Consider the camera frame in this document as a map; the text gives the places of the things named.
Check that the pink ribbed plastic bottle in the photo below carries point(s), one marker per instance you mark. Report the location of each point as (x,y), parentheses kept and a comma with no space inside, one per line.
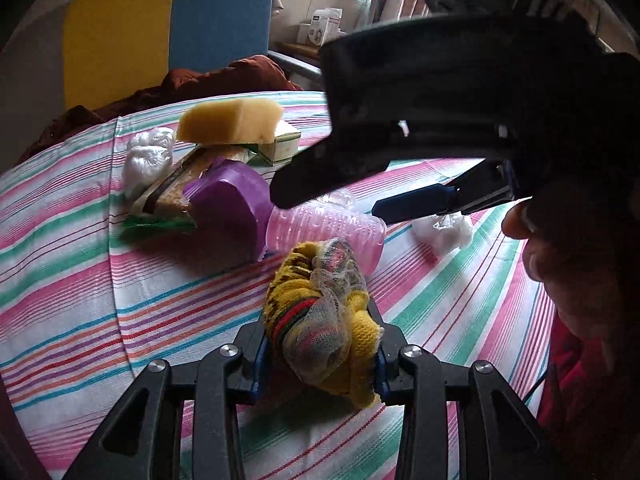
(318,220)

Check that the wooden side shelf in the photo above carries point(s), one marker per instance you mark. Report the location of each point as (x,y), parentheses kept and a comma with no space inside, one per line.
(304,52)

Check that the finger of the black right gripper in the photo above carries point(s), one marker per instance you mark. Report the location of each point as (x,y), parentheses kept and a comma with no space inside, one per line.
(353,153)

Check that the striped bed sheet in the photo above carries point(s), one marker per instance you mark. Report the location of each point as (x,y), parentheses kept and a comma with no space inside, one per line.
(83,308)

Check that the yellow sponge block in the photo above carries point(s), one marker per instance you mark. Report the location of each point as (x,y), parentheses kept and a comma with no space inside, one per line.
(237,121)

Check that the white boxes on shelf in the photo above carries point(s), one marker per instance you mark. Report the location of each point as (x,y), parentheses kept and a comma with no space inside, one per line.
(324,26)

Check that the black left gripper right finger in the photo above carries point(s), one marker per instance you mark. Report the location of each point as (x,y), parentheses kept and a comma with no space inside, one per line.
(498,437)

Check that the green white carton box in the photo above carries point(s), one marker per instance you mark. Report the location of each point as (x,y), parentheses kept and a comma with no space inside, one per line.
(283,147)

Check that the white plastic-wrapped ball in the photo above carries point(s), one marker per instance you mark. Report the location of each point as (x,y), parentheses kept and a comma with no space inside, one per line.
(149,156)

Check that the person's right hand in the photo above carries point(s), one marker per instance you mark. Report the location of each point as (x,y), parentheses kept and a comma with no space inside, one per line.
(589,266)

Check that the small white crumpled wrap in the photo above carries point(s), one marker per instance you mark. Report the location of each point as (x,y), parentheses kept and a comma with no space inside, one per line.
(444,233)

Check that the dark red blanket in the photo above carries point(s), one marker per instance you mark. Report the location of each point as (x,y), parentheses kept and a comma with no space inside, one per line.
(253,74)

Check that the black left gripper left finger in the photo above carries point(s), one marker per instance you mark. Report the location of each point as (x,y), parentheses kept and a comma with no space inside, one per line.
(140,437)

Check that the grey yellow blue headboard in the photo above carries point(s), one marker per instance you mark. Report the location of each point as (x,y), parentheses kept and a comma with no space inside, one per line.
(91,53)

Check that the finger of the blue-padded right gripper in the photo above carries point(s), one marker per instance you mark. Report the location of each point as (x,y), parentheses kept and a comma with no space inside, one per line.
(488,184)

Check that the green cracker packet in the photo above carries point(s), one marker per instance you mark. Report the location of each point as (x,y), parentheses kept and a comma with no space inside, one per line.
(164,205)

